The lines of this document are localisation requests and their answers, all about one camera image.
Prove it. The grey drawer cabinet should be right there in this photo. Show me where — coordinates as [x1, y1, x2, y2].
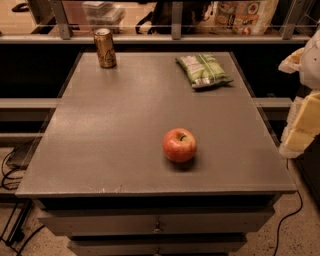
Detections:
[17, 53, 296, 256]

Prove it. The colourful snack bag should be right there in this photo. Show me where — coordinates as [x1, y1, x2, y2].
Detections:
[211, 0, 279, 35]

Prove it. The black cable right floor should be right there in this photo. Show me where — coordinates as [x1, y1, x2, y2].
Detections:
[272, 159, 304, 256]

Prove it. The clear plastic container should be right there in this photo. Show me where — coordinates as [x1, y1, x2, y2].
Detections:
[82, 1, 126, 34]

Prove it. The green jalapeno chip bag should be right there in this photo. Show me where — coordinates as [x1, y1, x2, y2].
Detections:
[176, 53, 233, 89]

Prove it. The orange soda can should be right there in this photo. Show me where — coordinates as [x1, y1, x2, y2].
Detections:
[94, 28, 117, 68]

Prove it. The upper drawer knob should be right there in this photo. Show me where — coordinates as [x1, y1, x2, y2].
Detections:
[153, 221, 163, 234]

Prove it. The red apple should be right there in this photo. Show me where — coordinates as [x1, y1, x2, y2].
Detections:
[162, 128, 197, 163]

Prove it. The black cables left floor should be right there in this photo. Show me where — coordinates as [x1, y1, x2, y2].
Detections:
[0, 139, 46, 256]

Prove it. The black backpack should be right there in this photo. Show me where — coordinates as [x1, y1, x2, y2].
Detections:
[135, 0, 213, 34]

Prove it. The grey metal railing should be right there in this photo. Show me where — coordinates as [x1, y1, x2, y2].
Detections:
[0, 0, 320, 44]

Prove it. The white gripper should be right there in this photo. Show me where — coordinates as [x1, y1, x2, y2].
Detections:
[278, 30, 320, 158]

